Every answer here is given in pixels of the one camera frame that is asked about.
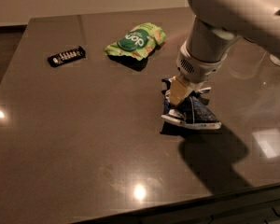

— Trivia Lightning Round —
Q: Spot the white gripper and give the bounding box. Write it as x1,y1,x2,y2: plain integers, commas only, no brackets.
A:
169,41,228,106

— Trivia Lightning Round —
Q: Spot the blue chip bag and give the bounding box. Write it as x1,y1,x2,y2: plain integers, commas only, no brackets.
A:
161,78,221,130

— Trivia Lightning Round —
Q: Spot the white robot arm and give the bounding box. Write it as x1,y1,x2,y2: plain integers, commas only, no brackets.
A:
169,0,280,106

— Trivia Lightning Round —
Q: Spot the green chip bag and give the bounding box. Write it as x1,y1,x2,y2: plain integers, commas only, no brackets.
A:
105,22,166,61

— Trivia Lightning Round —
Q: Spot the black candy bar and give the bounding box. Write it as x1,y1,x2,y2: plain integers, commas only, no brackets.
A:
47,46,86,67

